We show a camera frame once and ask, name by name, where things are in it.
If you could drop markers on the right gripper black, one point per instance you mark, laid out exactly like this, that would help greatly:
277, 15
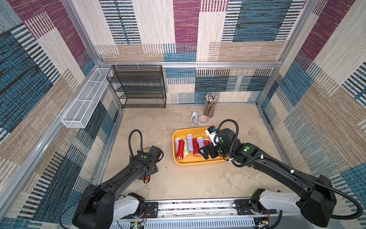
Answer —
210, 151

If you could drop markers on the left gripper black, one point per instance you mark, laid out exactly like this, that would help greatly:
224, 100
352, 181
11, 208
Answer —
156, 170

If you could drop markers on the all red flashlight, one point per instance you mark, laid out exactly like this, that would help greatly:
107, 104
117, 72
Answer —
195, 148

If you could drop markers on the mint green flashlight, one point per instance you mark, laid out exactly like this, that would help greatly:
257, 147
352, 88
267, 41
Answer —
186, 150

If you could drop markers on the purple flashlight yellow rim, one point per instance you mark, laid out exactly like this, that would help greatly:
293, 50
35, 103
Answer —
189, 138

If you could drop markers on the red flashlight silver reflector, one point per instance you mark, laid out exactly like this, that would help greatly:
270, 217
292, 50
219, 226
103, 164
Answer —
207, 141

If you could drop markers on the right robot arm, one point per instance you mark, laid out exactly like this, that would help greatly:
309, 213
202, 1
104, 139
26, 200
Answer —
313, 197

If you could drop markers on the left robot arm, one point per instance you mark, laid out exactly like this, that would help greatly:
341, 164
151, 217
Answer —
100, 205

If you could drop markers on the white tape roll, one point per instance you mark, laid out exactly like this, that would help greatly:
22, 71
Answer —
203, 118

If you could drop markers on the yellow plastic tray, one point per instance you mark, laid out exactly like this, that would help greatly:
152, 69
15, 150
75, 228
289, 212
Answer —
193, 160

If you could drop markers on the light blue stapler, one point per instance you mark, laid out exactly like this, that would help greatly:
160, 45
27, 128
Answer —
194, 117

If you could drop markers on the black mesh shelf rack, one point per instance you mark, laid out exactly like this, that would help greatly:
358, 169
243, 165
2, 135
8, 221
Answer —
138, 86

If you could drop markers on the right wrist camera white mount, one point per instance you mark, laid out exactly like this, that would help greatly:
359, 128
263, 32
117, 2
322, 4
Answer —
212, 132

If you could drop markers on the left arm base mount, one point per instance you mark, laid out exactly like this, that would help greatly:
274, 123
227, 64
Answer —
147, 210

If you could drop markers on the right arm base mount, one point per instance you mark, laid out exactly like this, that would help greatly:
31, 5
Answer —
245, 207

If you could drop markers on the white wire wall basket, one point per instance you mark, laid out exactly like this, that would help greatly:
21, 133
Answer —
87, 100

